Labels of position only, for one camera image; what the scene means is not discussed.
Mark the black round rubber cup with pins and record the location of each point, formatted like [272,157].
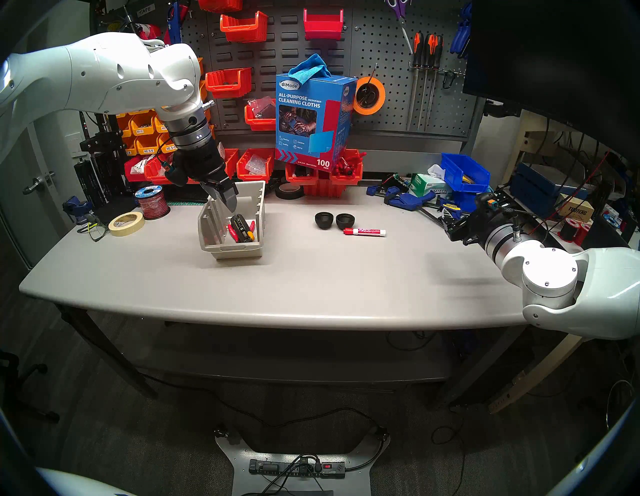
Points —
[324,220]
[345,221]

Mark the dark grey pegboard panel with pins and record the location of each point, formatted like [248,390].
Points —
[280,45]

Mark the crimson wall bin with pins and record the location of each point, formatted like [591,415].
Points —
[323,26]

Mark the black soldering pen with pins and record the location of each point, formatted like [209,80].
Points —
[84,125]

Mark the clear bag of parts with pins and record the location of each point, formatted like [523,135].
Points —
[260,106]

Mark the orange bin labelled M3-4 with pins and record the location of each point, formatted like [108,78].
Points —
[203,92]

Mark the orange black screwdriver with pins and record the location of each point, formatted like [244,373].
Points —
[417,47]
[430,50]
[438,50]

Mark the blue spring clamp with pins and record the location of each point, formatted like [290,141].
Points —
[462,30]

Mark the clear safety glasses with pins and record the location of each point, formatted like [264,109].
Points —
[95,231]

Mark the dark red shelf bin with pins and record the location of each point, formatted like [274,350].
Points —
[131,176]

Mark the orange bin labelled M2.5-6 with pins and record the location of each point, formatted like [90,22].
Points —
[147,147]

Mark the yellow tape roll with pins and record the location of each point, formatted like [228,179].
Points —
[113,26]

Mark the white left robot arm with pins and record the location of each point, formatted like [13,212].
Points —
[110,75]

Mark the black tool with yellow end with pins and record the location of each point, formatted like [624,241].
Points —
[241,229]

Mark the clear plastic parts bag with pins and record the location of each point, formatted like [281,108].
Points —
[256,163]

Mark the red tool with black knobs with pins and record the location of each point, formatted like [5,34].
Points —
[232,232]

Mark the black table leg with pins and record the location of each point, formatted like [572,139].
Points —
[112,357]

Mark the dark blue case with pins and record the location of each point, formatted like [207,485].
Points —
[530,182]

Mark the black monitor mount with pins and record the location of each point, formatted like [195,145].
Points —
[500,107]

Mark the white light switch plate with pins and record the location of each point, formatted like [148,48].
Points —
[72,143]

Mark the orange bin labelled M3-12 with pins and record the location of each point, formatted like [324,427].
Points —
[141,126]

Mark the blue microfibre cloth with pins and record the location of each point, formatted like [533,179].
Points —
[307,67]

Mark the blue bench vise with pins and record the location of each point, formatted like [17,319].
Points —
[75,206]

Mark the black power strip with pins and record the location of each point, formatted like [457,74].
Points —
[297,468]

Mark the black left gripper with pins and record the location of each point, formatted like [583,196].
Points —
[205,165]

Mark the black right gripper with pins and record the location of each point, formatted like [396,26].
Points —
[487,217]

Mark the green cutting mat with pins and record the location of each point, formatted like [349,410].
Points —
[190,196]

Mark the beige plastic storage bin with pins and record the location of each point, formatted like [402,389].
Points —
[235,250]

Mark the red Expo marker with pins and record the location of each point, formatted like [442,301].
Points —
[367,232]

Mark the blue plastic bin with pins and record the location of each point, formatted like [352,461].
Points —
[465,200]
[465,172]

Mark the blue cleaning cloths box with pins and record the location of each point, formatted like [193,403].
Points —
[300,125]

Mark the orange bin labelled M3-8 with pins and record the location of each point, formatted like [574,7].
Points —
[161,125]

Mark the glass door grey frame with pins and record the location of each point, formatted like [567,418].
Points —
[30,210]

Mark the orange tape roll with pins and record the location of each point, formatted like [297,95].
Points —
[382,96]

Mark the black press stand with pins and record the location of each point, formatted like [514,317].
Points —
[102,142]

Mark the beige masking tape roll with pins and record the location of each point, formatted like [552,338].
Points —
[116,227]

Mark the dark grey C-clamp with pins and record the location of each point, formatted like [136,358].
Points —
[131,17]

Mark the black carabiner clip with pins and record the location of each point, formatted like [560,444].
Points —
[445,80]

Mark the brown cardboard box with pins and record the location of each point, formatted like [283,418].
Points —
[575,210]

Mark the white plastic parts bag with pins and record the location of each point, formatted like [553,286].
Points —
[138,164]

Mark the orange bin labelled M3X6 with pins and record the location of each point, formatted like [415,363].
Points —
[201,66]

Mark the stack of red bins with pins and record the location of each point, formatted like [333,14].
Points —
[325,190]

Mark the black monitor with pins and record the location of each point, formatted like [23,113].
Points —
[550,60]

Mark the green white Kimtech wipes box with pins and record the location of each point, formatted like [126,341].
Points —
[430,186]

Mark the light wood side table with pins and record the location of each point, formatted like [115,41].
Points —
[530,379]

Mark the black tool rack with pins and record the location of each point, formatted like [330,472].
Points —
[90,175]

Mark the orange bin labelled M2.5-5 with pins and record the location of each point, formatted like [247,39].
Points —
[166,145]

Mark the orange-red wall bin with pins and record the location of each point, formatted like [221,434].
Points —
[257,124]
[244,29]
[228,84]
[220,4]

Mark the orange parts bin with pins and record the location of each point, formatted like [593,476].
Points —
[132,148]
[126,128]

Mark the red tape roll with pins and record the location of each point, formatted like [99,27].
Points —
[152,31]

